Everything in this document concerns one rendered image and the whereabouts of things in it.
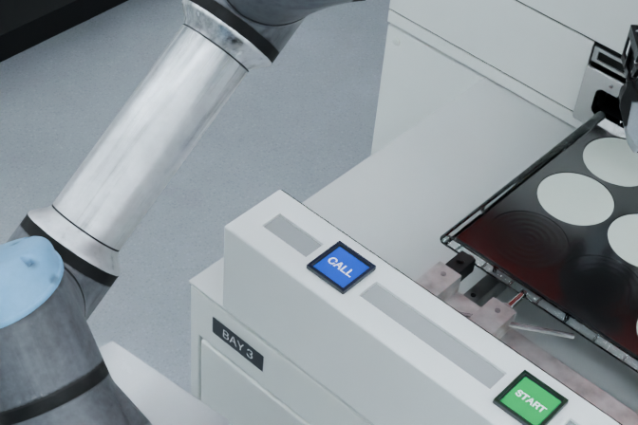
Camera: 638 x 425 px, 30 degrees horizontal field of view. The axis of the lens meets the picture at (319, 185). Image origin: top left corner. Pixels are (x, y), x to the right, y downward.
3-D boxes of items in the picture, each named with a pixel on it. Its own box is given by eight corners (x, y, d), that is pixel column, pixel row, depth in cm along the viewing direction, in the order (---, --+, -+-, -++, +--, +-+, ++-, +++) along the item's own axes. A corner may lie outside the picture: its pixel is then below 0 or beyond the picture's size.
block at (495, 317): (489, 312, 141) (493, 295, 139) (512, 327, 140) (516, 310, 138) (447, 348, 137) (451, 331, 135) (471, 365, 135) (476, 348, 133)
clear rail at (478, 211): (597, 115, 169) (600, 107, 168) (606, 120, 169) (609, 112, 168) (436, 243, 148) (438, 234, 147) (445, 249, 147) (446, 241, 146)
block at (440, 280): (437, 276, 145) (440, 259, 143) (459, 291, 143) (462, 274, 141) (394, 310, 140) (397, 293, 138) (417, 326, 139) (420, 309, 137)
